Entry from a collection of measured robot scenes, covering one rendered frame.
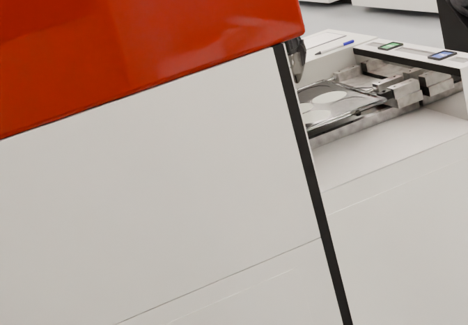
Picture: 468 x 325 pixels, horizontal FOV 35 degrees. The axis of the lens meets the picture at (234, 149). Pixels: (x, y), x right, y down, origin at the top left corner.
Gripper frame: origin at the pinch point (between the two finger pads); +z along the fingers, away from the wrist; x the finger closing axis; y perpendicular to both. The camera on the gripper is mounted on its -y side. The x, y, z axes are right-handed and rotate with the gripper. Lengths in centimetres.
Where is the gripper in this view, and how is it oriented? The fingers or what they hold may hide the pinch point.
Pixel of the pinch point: (297, 77)
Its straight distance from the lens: 211.0
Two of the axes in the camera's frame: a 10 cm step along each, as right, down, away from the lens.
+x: 8.5, -0.6, -5.2
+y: -4.6, 4.0, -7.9
